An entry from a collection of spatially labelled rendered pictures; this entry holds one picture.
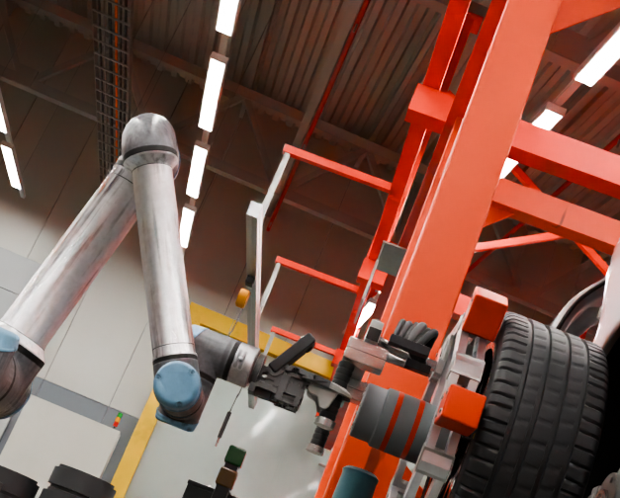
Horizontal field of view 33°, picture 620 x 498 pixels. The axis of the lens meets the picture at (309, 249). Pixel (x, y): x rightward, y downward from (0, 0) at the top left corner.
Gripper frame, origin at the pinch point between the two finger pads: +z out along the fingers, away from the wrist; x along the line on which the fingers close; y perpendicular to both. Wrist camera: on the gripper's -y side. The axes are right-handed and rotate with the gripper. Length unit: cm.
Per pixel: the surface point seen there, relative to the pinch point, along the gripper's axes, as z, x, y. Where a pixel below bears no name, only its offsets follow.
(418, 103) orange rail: -18, -309, -245
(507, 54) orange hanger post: 10, -60, -132
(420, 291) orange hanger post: 10, -60, -49
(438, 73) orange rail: -13, -293, -258
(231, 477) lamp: -16.7, -10.4, 23.8
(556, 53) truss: 75, -620, -516
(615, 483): 62, -11, -6
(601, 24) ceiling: 127, -780, -681
